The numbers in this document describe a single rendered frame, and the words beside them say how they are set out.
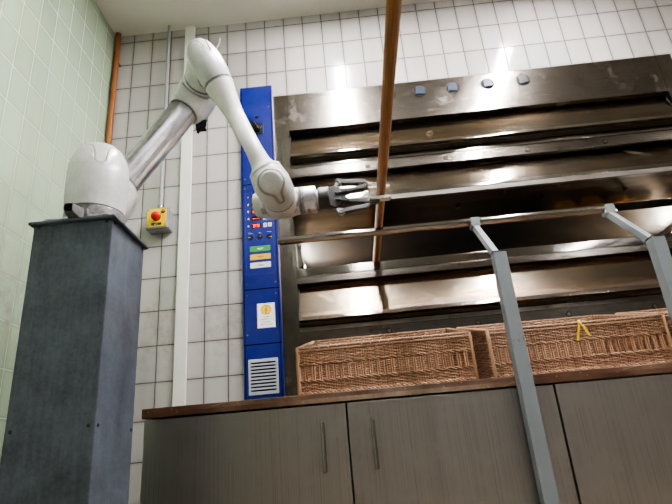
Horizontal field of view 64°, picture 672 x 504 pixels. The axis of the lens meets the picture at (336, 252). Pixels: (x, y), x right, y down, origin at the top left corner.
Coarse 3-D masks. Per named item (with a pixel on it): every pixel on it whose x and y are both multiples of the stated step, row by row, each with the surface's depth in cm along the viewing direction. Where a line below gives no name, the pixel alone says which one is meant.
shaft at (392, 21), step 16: (400, 0) 100; (400, 16) 104; (384, 48) 112; (384, 64) 116; (384, 80) 121; (384, 96) 126; (384, 112) 132; (384, 128) 138; (384, 144) 145; (384, 160) 152; (384, 176) 161; (384, 192) 172
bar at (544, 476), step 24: (504, 216) 193; (528, 216) 192; (552, 216) 192; (288, 240) 195; (312, 240) 195; (480, 240) 183; (648, 240) 165; (504, 264) 163; (504, 288) 160; (504, 312) 158; (528, 360) 152; (528, 384) 149; (528, 408) 147; (528, 432) 146; (552, 480) 140
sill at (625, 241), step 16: (592, 240) 227; (608, 240) 226; (624, 240) 226; (640, 240) 225; (432, 256) 229; (448, 256) 228; (464, 256) 228; (480, 256) 227; (512, 256) 226; (304, 272) 230; (320, 272) 229; (336, 272) 229
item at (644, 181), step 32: (416, 192) 224; (448, 192) 223; (480, 192) 224; (512, 192) 225; (544, 192) 227; (576, 192) 228; (608, 192) 230; (640, 192) 231; (320, 224) 236; (352, 224) 237; (384, 224) 239
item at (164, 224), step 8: (152, 208) 239; (160, 208) 238; (168, 208) 238; (160, 216) 236; (168, 216) 237; (152, 224) 235; (160, 224) 235; (168, 224) 236; (152, 232) 239; (160, 232) 240; (168, 232) 240
